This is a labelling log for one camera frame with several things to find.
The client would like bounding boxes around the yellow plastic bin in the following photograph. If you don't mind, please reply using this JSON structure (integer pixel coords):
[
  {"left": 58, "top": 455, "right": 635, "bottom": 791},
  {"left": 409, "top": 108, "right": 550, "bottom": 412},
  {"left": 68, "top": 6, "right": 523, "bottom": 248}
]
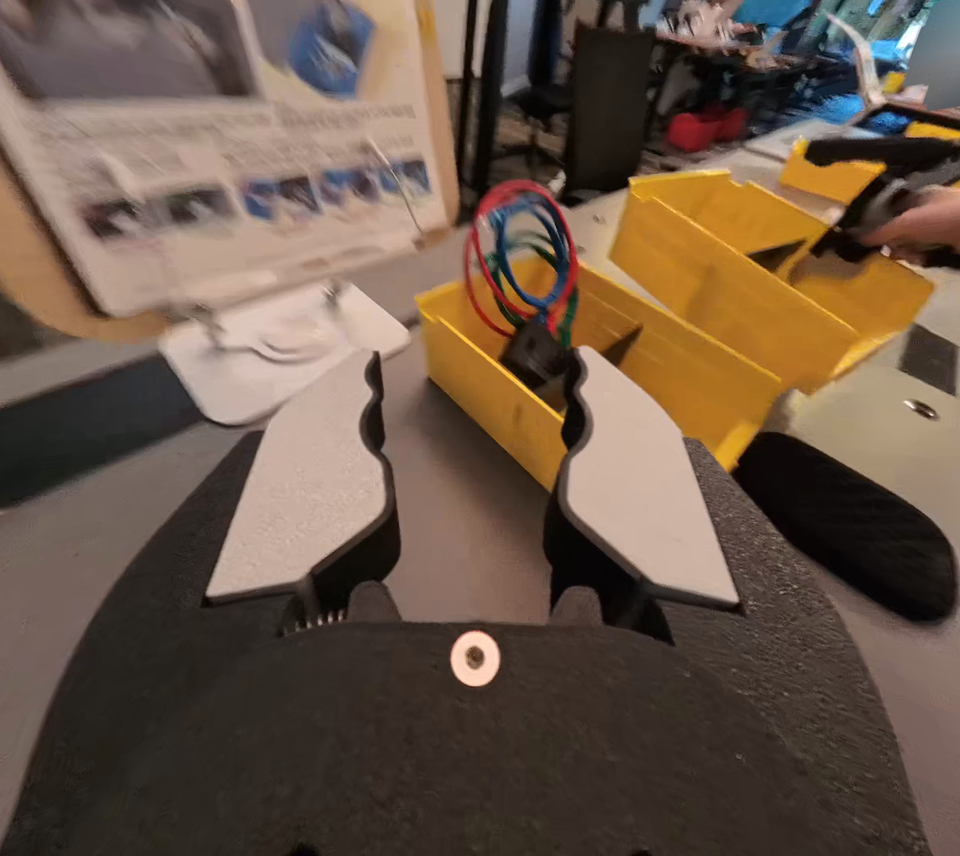
[
  {"left": 777, "top": 122, "right": 960, "bottom": 206},
  {"left": 611, "top": 167, "right": 936, "bottom": 397},
  {"left": 416, "top": 249, "right": 786, "bottom": 494}
]

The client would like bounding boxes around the green ethernet cable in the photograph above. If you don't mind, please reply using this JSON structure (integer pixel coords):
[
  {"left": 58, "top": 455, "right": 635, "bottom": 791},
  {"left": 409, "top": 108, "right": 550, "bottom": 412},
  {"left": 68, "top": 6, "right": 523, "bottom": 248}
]
[{"left": 507, "top": 204, "right": 583, "bottom": 343}]

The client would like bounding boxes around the white sign base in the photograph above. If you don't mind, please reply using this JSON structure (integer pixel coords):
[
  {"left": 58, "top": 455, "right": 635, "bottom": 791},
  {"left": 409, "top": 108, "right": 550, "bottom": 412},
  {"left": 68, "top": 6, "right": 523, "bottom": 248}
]
[{"left": 158, "top": 279, "right": 415, "bottom": 428}]

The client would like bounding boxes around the black padded roll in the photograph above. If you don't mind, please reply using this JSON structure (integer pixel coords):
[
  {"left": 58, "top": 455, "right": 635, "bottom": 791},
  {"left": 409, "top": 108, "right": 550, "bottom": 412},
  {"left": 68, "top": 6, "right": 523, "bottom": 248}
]
[{"left": 735, "top": 432, "right": 960, "bottom": 626}]

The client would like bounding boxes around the black flat pad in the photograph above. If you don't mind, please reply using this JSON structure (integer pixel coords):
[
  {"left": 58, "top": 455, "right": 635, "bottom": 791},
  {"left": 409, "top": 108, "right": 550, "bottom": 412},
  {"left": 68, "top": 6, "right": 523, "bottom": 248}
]
[{"left": 0, "top": 354, "right": 205, "bottom": 506}]

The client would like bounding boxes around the black ethernet port box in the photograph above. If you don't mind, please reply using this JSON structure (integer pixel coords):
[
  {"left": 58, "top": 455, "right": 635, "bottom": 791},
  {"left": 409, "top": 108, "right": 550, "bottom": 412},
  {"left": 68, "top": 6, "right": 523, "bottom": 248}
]
[{"left": 500, "top": 321, "right": 576, "bottom": 394}]

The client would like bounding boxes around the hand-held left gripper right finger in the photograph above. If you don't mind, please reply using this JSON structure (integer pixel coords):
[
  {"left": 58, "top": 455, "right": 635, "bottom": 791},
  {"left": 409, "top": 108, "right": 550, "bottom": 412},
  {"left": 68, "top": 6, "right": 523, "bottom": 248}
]
[{"left": 546, "top": 347, "right": 745, "bottom": 610}]

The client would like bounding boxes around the printed instruction sheet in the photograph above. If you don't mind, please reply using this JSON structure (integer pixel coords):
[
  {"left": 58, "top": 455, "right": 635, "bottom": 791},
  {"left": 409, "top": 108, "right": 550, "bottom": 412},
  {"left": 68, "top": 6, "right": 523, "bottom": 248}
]
[{"left": 0, "top": 0, "right": 453, "bottom": 319}]

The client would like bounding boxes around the blue ethernet cable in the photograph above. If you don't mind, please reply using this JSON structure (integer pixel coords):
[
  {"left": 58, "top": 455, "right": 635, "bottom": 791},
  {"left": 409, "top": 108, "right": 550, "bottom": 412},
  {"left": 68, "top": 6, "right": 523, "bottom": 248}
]
[{"left": 486, "top": 194, "right": 577, "bottom": 334}]

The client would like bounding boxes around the red ethernet cable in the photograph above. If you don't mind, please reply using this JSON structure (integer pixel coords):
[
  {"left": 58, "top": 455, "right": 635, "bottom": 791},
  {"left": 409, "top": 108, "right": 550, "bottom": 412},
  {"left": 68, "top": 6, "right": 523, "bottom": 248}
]
[{"left": 462, "top": 179, "right": 580, "bottom": 341}]

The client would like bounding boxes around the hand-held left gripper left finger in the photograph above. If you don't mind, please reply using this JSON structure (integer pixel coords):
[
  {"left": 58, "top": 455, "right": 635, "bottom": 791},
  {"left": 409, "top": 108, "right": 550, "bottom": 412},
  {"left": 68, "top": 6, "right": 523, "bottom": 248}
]
[{"left": 203, "top": 351, "right": 402, "bottom": 608}]

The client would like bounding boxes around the person's right hand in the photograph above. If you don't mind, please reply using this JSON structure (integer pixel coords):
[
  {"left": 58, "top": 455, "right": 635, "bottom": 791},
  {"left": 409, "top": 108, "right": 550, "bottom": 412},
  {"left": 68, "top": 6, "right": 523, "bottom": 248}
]
[{"left": 870, "top": 185, "right": 960, "bottom": 259}]

